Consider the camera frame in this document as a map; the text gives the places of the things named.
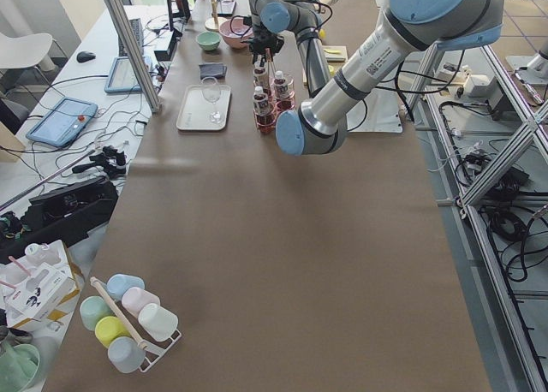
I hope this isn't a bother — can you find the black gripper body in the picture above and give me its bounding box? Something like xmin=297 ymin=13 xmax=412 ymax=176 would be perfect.
xmin=248 ymin=29 xmax=284 ymax=58

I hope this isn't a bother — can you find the tea bottle white cap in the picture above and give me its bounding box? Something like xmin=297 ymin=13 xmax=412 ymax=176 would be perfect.
xmin=253 ymin=62 xmax=271 ymax=96

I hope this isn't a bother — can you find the copper wire bottle basket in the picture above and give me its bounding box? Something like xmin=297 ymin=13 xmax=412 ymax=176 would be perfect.
xmin=267 ymin=70 xmax=295 ymax=132

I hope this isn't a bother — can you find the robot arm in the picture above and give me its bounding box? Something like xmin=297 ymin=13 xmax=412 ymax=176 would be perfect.
xmin=248 ymin=0 xmax=338 ymax=97
xmin=276 ymin=0 xmax=504 ymax=156

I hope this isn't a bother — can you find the pink bowl of ice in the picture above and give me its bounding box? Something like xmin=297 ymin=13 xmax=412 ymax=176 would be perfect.
xmin=219 ymin=16 xmax=253 ymax=50

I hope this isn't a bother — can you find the black glass rack tray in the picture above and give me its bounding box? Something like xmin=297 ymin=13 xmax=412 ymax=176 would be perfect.
xmin=217 ymin=0 xmax=236 ymax=17

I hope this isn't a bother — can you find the green ceramic bowl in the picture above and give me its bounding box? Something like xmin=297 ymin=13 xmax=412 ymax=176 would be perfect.
xmin=196 ymin=31 xmax=221 ymax=51

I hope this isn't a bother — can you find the wooden cup tree stand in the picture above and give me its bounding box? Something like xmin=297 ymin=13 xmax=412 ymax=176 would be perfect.
xmin=205 ymin=0 xmax=227 ymax=32

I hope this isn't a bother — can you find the grey folded cloth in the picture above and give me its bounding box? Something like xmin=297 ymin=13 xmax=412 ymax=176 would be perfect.
xmin=199 ymin=62 xmax=228 ymax=80

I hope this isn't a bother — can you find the clear wine glass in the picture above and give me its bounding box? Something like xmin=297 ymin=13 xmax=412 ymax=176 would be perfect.
xmin=201 ymin=76 xmax=222 ymax=124

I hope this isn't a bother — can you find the wooden cutting board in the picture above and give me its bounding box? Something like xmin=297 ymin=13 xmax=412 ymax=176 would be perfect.
xmin=323 ymin=45 xmax=348 ymax=62

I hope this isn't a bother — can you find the white rabbit serving tray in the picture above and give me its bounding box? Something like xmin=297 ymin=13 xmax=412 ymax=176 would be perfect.
xmin=176 ymin=85 xmax=231 ymax=132

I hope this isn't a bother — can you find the blue teach pendant far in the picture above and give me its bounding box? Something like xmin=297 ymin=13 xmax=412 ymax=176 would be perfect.
xmin=104 ymin=56 xmax=141 ymax=94

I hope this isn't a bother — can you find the blue teach pendant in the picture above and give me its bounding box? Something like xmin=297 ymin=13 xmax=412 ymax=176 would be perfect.
xmin=26 ymin=97 xmax=98 ymax=147
xmin=104 ymin=56 xmax=141 ymax=94

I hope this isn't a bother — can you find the computer mouse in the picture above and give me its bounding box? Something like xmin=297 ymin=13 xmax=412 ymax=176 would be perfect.
xmin=76 ymin=50 xmax=96 ymax=63

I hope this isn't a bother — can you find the blue teach pendant near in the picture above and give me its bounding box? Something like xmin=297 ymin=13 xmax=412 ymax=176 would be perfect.
xmin=26 ymin=97 xmax=98 ymax=147

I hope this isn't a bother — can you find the pastel blue cup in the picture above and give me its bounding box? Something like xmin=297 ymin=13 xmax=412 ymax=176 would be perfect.
xmin=106 ymin=273 xmax=145 ymax=300

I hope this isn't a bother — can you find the pastel pink cup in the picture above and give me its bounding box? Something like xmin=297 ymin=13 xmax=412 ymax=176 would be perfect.
xmin=122 ymin=287 xmax=161 ymax=318

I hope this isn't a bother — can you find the white cup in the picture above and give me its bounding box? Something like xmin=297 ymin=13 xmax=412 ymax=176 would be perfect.
xmin=138 ymin=303 xmax=179 ymax=342

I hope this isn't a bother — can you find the white cup rack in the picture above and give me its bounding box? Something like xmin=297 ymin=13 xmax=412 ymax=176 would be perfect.
xmin=90 ymin=274 xmax=183 ymax=374

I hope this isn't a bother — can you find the pastel green cup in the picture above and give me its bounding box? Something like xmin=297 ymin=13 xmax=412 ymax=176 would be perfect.
xmin=79 ymin=295 xmax=114 ymax=331

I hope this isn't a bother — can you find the yellow cup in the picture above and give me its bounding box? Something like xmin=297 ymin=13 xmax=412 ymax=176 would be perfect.
xmin=94 ymin=316 xmax=129 ymax=348

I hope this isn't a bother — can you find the white tissue box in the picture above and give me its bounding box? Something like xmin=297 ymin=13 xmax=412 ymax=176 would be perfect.
xmin=1 ymin=240 xmax=85 ymax=332

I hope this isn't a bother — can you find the light blue cup front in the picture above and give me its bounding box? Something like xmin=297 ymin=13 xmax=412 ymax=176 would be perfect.
xmin=107 ymin=336 xmax=146 ymax=374

